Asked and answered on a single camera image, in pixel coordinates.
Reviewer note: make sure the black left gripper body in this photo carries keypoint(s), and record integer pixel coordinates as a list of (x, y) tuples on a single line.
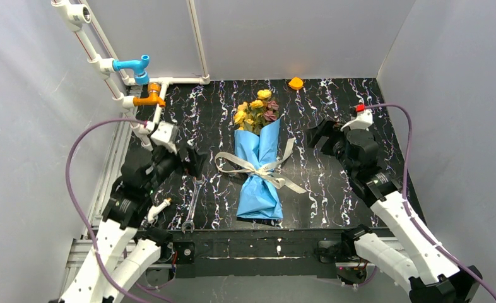
[(187, 157)]

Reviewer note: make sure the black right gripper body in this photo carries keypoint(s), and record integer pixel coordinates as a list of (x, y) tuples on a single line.
[(329, 137)]

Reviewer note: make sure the brown pink fake flower bunch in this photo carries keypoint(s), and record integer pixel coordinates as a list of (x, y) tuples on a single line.
[(271, 113)]

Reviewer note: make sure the yellow fake flower bunch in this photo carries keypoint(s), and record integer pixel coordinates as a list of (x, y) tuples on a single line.
[(249, 115)]

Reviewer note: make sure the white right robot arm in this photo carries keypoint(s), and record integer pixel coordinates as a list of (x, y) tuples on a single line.
[(422, 271)]

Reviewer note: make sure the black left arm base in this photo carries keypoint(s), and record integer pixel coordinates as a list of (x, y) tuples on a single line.
[(164, 270)]

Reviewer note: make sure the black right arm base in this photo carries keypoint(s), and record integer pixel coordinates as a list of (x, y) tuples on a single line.
[(352, 271)]

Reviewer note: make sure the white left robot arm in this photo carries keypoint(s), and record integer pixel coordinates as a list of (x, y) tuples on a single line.
[(103, 276)]

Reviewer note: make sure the silver open-end wrench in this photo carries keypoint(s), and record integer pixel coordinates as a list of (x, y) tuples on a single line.
[(188, 224)]

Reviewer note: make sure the small white pipe fitting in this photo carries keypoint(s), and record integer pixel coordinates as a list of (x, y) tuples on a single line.
[(155, 210)]

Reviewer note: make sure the orange plastic piece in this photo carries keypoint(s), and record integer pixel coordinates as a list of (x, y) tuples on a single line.
[(296, 83)]

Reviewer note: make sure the orange plastic tap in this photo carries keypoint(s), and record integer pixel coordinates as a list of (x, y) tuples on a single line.
[(153, 98)]

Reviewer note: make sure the blue plastic tap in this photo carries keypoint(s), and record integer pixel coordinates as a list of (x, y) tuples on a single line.
[(138, 66)]

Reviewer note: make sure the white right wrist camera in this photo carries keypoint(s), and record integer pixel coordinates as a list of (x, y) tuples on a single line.
[(363, 120)]

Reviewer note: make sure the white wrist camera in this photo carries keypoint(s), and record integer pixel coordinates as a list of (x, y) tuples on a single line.
[(363, 120), (165, 135)]

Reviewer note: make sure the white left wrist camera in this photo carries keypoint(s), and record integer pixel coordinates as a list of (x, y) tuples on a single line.
[(165, 135)]

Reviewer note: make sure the aluminium extrusion frame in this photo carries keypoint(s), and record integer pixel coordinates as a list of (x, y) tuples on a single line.
[(117, 150)]

